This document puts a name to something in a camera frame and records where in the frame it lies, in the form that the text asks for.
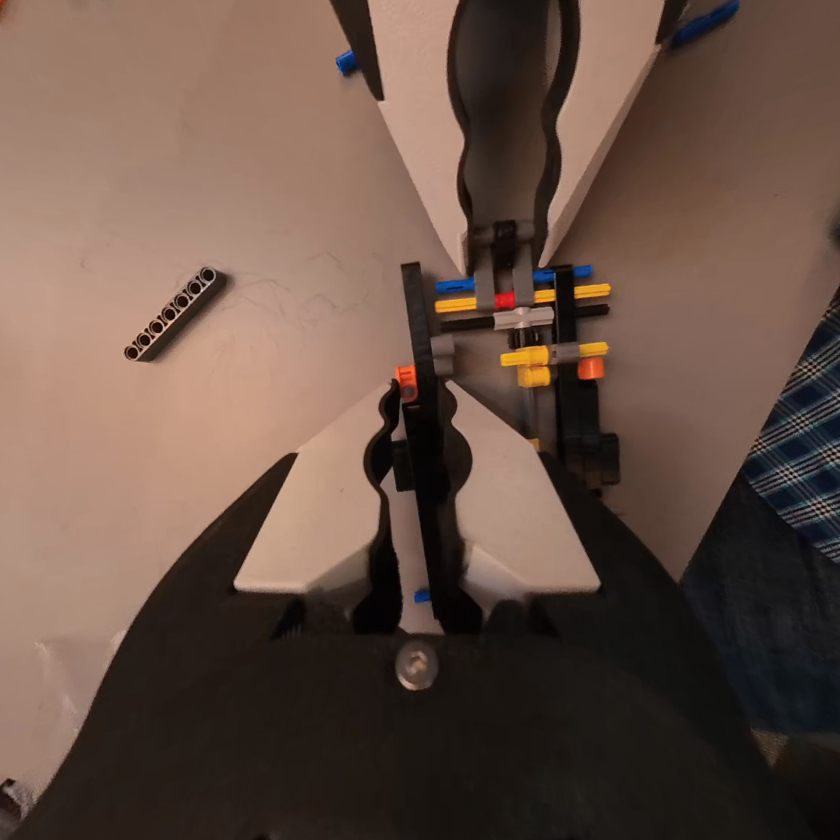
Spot black lego side beam assembly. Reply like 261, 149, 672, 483
392, 261, 458, 639

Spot long blue lego pin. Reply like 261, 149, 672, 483
669, 0, 741, 48

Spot multicoloured lego chassis assembly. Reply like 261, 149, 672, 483
433, 220, 621, 500

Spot grey lego beam with holes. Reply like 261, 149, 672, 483
123, 267, 228, 364

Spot blue denim jeans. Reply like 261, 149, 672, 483
679, 472, 840, 736

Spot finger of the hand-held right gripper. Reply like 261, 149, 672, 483
366, 0, 480, 277
535, 0, 665, 270

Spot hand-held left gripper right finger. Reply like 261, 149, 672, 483
436, 381, 601, 634

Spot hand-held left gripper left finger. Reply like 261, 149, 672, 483
233, 379, 404, 634

